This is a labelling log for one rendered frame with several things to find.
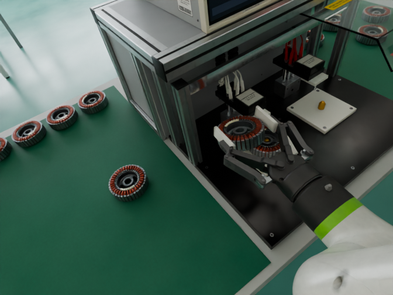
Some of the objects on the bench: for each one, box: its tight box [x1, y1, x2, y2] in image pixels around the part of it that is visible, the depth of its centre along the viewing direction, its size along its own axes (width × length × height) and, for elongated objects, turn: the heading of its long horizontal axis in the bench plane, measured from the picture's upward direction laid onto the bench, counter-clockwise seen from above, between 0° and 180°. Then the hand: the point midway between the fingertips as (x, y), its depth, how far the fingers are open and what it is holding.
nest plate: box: [287, 88, 357, 134], centre depth 86 cm, size 15×15×1 cm
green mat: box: [0, 85, 271, 295], centre depth 80 cm, size 94×61×1 cm, turn 42°
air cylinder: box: [220, 107, 242, 123], centre depth 86 cm, size 5×8×6 cm
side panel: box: [96, 23, 169, 141], centre depth 87 cm, size 28×3×32 cm, turn 42°
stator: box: [108, 164, 149, 202], centre depth 78 cm, size 11×11×4 cm
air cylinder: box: [274, 73, 301, 99], centre depth 93 cm, size 5×8×6 cm
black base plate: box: [168, 68, 393, 250], centre depth 85 cm, size 47×64×2 cm
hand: (241, 124), depth 60 cm, fingers closed on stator, 11 cm apart
